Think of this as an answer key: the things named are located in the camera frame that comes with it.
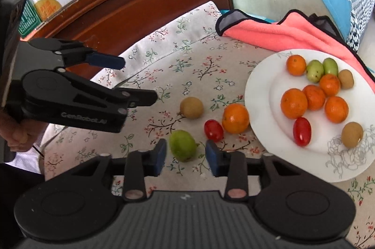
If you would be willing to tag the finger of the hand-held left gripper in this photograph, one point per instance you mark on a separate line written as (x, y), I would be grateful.
(143, 98)
(107, 60)

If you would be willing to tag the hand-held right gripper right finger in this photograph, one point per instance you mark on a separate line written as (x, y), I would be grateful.
(211, 158)

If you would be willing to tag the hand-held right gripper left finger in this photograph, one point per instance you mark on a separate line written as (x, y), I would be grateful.
(160, 156)

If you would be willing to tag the green lime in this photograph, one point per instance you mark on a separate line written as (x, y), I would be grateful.
(182, 145)

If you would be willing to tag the white plate with flower print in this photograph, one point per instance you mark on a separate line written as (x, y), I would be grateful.
(263, 126)

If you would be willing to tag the red cherry tomato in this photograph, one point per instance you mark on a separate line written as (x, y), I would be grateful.
(214, 130)
(302, 130)

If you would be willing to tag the large mandarin orange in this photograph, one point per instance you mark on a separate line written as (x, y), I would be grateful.
(294, 103)

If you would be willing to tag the green jujube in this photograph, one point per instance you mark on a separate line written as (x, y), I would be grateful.
(331, 67)
(313, 72)

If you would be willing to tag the person's left hand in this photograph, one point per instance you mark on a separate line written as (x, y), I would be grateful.
(23, 134)

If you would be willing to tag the brown wooden headboard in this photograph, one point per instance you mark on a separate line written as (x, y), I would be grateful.
(131, 11)

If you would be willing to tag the floral tablecloth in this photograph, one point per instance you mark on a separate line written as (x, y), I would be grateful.
(190, 61)

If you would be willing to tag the person's striped shirt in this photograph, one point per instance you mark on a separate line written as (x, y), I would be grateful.
(29, 164)

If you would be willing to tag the pink towel with black trim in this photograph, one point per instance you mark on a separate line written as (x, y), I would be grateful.
(293, 35)

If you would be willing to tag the black and white patterned cloth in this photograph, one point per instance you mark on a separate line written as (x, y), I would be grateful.
(363, 3)

